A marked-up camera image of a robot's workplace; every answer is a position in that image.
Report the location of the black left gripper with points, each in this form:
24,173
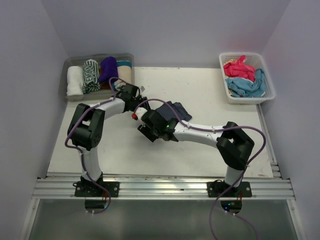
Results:
141,99

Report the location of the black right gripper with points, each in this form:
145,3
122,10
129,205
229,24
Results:
144,129

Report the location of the dark grey towel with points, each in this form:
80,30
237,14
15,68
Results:
168,114

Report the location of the purple towel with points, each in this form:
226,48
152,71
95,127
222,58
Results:
109,69

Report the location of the clear plastic tray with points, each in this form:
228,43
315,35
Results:
78,61

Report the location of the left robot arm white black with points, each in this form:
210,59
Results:
86,130

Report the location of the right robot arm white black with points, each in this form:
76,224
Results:
234,146

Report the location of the brown rolled towel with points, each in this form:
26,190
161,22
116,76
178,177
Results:
106,85

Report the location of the beige teal rolled towel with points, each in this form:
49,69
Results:
124,69

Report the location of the green striped rolled towel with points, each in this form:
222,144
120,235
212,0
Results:
91,74

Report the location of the white rolled towel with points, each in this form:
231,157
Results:
74,81

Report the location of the light blue crumpled towel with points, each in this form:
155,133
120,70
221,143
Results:
244,88

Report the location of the pink object in basket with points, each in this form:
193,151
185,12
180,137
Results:
238,69

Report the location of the white plastic laundry basket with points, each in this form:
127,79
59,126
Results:
257,61

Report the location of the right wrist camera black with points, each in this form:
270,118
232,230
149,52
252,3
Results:
153,120

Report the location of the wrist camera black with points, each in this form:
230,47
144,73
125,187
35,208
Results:
131,91
153,120

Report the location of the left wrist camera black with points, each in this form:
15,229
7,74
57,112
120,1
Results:
131,91

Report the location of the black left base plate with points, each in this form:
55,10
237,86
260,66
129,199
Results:
101,189

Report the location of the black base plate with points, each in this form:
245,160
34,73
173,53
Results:
101,189
215,189

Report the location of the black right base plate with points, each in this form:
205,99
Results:
215,189

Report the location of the aluminium mounting rail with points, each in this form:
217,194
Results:
139,187

